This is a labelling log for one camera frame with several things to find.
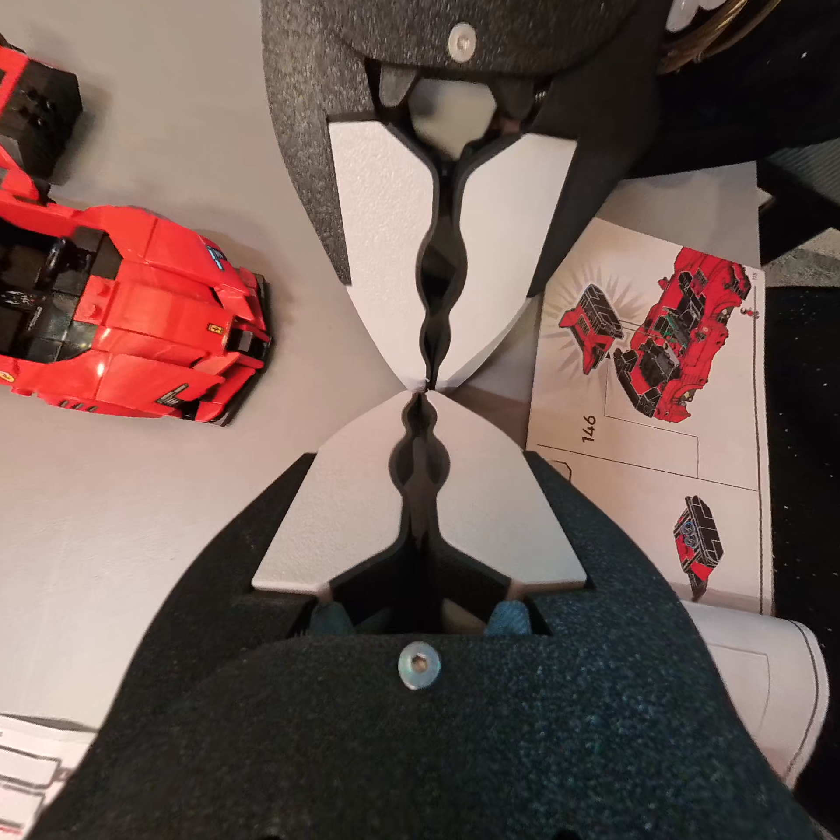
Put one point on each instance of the white sticker sheet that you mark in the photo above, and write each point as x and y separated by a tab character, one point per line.
33	768

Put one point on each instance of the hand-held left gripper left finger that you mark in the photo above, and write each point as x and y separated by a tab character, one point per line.
341	512

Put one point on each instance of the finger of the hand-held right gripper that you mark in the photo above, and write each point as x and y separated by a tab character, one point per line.
380	216
512	229

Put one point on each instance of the red lego car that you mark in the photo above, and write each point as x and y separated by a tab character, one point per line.
151	308

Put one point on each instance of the brown braided band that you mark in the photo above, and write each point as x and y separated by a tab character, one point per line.
695	52

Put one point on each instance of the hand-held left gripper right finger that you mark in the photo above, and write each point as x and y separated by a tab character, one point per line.
505	518

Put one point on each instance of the lego instruction booklet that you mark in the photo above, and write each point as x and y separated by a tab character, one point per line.
656	459

